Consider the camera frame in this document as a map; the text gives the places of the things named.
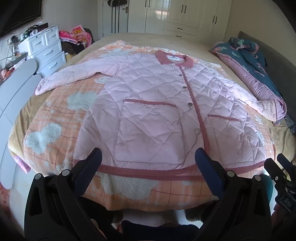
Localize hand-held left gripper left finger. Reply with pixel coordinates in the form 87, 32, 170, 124
24, 148, 116, 241

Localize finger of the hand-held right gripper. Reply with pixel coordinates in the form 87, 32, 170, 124
277, 153, 296, 179
264, 158, 286, 186

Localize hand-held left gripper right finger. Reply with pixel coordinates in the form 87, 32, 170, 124
195, 148, 272, 241

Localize pink quilted jacket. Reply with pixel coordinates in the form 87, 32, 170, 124
35, 50, 278, 181

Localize dark clothes pile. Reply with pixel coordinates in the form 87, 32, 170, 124
61, 39, 86, 56

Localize teal cloth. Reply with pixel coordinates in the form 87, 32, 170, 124
263, 180, 274, 198

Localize orange checked printed blanket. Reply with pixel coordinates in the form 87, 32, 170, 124
23, 40, 278, 212

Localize grey upholstered headboard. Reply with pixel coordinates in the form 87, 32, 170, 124
238, 31, 296, 132

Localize grey rounded board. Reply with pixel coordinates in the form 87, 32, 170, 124
0, 58, 45, 191

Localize blue floral quilt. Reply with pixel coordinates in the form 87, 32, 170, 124
209, 37, 287, 122

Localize white chest of drawers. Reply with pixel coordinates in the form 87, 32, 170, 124
18, 25, 67, 78

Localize pink cartoon blanket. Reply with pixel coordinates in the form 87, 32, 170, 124
59, 25, 93, 46

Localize bed with beige sheet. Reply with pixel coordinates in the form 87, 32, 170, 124
7, 32, 296, 176

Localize white door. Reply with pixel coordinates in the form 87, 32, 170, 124
98, 0, 129, 38

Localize clutter on drawer chest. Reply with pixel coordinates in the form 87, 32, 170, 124
20, 22, 49, 42

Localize white wardrobe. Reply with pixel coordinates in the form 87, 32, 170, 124
128, 0, 226, 42

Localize black television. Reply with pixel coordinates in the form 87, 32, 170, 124
0, 0, 43, 38

